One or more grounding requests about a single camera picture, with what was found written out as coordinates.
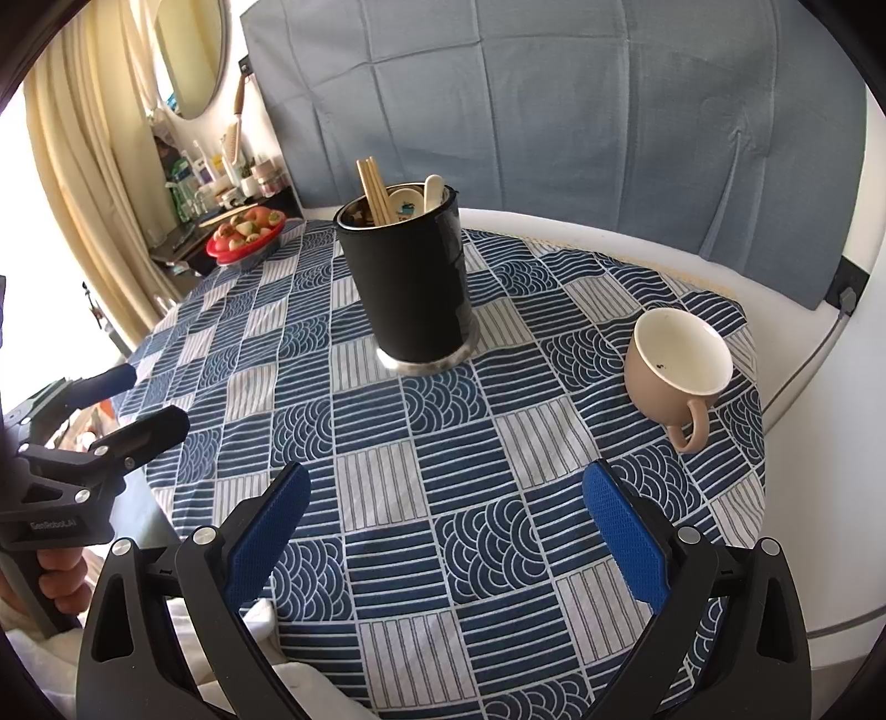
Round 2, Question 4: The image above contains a black cylindrical utensil holder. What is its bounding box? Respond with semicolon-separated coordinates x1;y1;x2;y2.
334;186;482;375

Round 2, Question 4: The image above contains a red fruit bowl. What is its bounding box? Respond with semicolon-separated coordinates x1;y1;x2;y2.
206;211;286;268

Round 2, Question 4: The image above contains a black side table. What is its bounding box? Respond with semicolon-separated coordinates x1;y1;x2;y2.
148;190;306;279

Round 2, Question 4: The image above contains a beige mug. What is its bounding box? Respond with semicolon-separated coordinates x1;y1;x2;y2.
624;308;735;456

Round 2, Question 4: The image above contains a pile of fruit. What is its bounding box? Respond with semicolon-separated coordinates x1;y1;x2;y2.
211;206;285;248

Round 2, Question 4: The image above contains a beige curtain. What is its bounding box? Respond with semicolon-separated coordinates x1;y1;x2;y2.
24;0;189;347

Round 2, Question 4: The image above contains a dark door handle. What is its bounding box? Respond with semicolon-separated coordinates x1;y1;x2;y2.
81;280;112;335

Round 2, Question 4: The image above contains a person's left hand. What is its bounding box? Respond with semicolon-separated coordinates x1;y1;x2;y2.
34;547;92;616

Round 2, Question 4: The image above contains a cartoon print yellow handle spoon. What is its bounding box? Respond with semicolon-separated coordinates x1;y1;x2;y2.
386;184;425;224

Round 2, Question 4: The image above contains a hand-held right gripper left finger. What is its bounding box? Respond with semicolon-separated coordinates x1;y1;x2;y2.
76;460;312;720

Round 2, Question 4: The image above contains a blue patterned tablecloth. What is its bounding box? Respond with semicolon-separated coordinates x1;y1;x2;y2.
114;220;768;720

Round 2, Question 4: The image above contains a cluster of toiletry bottles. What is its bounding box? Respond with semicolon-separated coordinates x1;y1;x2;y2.
148;135;285;229

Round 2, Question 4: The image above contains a beige chopstick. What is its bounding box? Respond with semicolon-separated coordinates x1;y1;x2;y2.
374;159;395;224
369;158;390;226
356;161;380;226
363;159;386;226

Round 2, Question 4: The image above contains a grey-blue backdrop cloth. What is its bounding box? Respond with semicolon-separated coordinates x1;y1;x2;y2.
240;0;869;312

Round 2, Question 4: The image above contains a black wall socket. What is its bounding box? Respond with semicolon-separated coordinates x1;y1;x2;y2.
827;256;870;310

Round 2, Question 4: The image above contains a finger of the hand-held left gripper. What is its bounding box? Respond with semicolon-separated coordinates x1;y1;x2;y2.
7;363;138;445
17;405;191;501

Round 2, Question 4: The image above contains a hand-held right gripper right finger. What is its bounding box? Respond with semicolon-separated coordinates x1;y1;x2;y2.
581;457;812;720

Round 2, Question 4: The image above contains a person's white clothing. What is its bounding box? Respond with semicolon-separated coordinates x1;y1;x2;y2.
0;595;298;720

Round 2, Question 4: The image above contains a round wall mirror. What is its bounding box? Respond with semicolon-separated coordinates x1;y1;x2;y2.
153;0;229;120

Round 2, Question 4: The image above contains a grey cable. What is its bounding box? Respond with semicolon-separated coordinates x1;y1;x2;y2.
761;291;854;431

